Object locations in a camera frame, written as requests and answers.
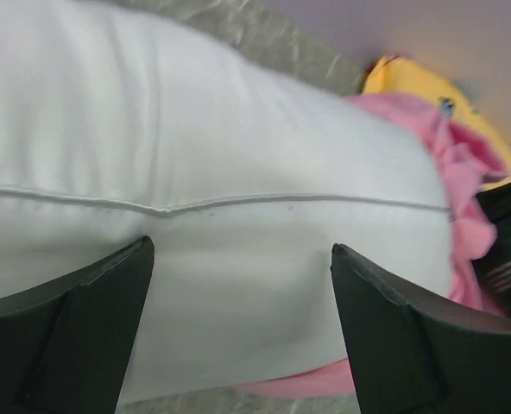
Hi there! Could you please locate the yellow cartoon car pillow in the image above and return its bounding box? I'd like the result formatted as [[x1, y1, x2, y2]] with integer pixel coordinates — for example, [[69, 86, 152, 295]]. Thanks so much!
[[362, 56, 511, 184]]

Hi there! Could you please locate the pink satin pillowcase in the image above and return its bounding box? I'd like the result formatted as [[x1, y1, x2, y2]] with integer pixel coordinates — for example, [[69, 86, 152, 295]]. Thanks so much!
[[233, 91, 511, 398]]

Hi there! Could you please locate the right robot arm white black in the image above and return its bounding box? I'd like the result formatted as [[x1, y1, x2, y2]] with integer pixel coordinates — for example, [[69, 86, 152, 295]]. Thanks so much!
[[473, 182, 511, 317]]

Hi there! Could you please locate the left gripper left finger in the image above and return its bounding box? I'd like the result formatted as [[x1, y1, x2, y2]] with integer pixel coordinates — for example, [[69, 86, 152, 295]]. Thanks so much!
[[0, 236, 155, 414]]

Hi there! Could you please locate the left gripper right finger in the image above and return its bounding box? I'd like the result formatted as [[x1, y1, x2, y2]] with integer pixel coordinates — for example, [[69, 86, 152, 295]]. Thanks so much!
[[331, 244, 511, 414]]

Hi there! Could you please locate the white pillow insert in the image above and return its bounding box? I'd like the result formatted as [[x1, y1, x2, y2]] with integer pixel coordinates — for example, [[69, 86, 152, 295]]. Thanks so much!
[[0, 1, 451, 403]]

